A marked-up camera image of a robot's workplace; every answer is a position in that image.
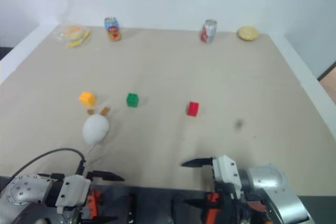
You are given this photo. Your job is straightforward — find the white mouse toy brown ears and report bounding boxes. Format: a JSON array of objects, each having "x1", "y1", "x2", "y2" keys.
[{"x1": 81, "y1": 106, "x2": 111, "y2": 164}]

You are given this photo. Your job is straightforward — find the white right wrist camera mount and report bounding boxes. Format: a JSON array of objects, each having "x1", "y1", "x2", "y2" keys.
[{"x1": 212, "y1": 155, "x2": 243, "y2": 200}]

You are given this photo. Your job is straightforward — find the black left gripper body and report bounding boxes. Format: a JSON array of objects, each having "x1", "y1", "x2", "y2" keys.
[{"x1": 78, "y1": 178, "x2": 103, "y2": 221}]

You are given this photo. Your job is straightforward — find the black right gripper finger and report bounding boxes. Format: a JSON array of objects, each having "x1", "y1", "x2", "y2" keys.
[
  {"x1": 181, "y1": 157, "x2": 214, "y2": 168},
  {"x1": 182, "y1": 198, "x2": 209, "y2": 208}
]

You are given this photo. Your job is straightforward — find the red block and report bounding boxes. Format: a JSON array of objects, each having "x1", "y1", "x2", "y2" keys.
[{"x1": 186, "y1": 101, "x2": 201, "y2": 117}]

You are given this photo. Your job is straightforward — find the yellow block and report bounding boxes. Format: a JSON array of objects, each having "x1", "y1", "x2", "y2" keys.
[{"x1": 78, "y1": 91, "x2": 97, "y2": 108}]

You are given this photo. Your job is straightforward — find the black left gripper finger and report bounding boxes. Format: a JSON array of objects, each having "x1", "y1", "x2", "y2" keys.
[
  {"x1": 86, "y1": 170, "x2": 125, "y2": 182},
  {"x1": 81, "y1": 216, "x2": 119, "y2": 224}
]

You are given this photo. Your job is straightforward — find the green block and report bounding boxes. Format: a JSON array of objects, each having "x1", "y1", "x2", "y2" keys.
[{"x1": 126, "y1": 92, "x2": 140, "y2": 108}]

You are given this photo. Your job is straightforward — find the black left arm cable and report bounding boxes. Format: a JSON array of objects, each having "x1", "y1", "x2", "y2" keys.
[{"x1": 0, "y1": 147, "x2": 87, "y2": 192}]

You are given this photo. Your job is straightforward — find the round yellow bread bun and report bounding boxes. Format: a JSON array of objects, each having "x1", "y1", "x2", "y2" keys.
[{"x1": 237, "y1": 26, "x2": 260, "y2": 42}]

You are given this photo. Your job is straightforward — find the bun in clear plastic wrapper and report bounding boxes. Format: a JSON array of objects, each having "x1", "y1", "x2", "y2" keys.
[{"x1": 54, "y1": 25, "x2": 92, "y2": 49}]

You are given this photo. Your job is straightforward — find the red drink can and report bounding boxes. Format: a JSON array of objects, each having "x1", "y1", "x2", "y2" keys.
[{"x1": 201, "y1": 19, "x2": 218, "y2": 44}]

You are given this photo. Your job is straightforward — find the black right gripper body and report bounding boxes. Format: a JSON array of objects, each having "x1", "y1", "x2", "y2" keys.
[{"x1": 203, "y1": 167, "x2": 245, "y2": 224}]

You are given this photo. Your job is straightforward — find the blue drink can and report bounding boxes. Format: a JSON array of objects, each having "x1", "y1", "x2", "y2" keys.
[{"x1": 104, "y1": 16, "x2": 122, "y2": 42}]

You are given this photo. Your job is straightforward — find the beige table cloth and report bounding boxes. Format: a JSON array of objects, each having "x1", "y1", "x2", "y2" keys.
[{"x1": 0, "y1": 24, "x2": 336, "y2": 197}]

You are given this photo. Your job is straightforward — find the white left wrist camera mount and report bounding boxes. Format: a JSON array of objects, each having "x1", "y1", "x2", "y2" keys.
[{"x1": 55, "y1": 174, "x2": 92, "y2": 215}]

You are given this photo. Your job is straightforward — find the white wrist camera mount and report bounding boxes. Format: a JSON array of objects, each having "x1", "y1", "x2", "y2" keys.
[
  {"x1": 55, "y1": 174, "x2": 92, "y2": 215},
  {"x1": 212, "y1": 155, "x2": 243, "y2": 200}
]

